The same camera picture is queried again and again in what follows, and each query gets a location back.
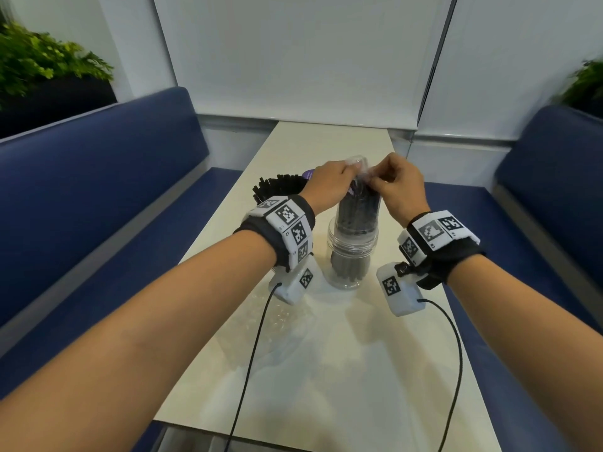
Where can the person's left forearm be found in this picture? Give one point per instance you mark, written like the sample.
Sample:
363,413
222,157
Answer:
141,334

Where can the black window frame strip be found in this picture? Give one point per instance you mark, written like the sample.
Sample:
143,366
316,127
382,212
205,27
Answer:
436,61

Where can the person's right fingers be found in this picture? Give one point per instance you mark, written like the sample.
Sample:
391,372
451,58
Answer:
384,174

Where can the loose black straws bunch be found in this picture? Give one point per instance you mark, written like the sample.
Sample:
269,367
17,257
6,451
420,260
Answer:
278,185

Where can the person's right hand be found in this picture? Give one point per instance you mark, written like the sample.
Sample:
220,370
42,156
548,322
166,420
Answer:
403,192

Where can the clear plastic jar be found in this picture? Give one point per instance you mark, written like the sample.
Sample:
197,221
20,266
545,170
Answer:
340,244

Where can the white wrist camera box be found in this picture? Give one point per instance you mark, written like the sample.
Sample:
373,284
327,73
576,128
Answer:
297,282
398,291

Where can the person's left fingers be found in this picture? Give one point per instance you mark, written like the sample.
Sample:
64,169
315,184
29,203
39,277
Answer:
349,170

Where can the white roller blind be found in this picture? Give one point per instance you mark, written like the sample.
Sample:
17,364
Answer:
301,56
513,65

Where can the person's right forearm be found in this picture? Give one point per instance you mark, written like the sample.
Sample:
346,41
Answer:
527,334

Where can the black planter box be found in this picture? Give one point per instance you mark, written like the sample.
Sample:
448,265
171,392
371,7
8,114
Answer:
66,101

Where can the clear-wrapped black straw bundle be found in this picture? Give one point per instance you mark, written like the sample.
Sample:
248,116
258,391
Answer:
355,211

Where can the blue upholstered bench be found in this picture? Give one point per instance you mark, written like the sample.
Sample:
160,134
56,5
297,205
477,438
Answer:
546,192
94,192

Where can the green leafy plant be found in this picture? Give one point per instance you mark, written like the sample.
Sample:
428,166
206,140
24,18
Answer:
37,61
586,87

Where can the purple lid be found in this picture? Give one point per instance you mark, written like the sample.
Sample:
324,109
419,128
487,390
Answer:
309,174

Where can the black wristband with marker tiles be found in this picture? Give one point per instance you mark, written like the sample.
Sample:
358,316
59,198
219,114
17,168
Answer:
287,225
438,240

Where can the person's left hand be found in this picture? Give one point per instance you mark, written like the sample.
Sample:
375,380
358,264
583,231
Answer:
327,183

